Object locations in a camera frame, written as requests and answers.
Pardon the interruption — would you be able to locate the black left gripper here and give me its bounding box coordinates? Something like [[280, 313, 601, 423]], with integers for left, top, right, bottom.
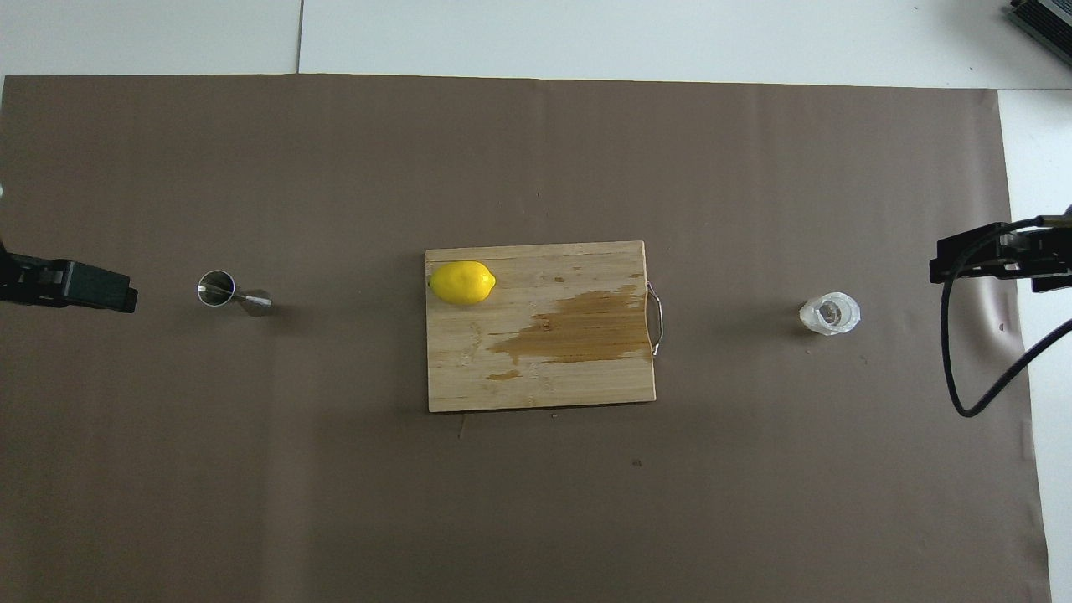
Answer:
[[0, 243, 139, 315]]

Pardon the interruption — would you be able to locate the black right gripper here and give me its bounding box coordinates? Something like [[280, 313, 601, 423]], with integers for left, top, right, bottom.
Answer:
[[929, 214, 1072, 294]]

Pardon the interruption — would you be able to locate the steel double jigger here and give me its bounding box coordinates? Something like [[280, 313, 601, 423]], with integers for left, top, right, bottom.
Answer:
[[197, 270, 274, 317]]

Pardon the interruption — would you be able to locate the clear plastic cup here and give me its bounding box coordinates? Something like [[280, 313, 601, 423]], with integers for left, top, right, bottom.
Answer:
[[798, 291, 862, 338]]

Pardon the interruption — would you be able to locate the brown paper table mat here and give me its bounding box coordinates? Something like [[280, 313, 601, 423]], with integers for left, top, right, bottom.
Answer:
[[0, 74, 1054, 603]]

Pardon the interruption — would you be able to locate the black ribbed metal device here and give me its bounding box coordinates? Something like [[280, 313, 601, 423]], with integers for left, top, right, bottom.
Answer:
[[1005, 0, 1072, 47]]

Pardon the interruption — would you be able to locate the yellow lemon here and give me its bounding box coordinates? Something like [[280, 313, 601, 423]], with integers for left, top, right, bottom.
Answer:
[[428, 260, 497, 307]]

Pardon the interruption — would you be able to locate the wooden cutting board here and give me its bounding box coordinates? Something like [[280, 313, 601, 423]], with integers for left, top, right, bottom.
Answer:
[[425, 240, 667, 414]]

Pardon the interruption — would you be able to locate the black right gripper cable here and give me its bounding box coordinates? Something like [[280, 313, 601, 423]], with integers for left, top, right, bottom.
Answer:
[[940, 216, 1072, 418]]

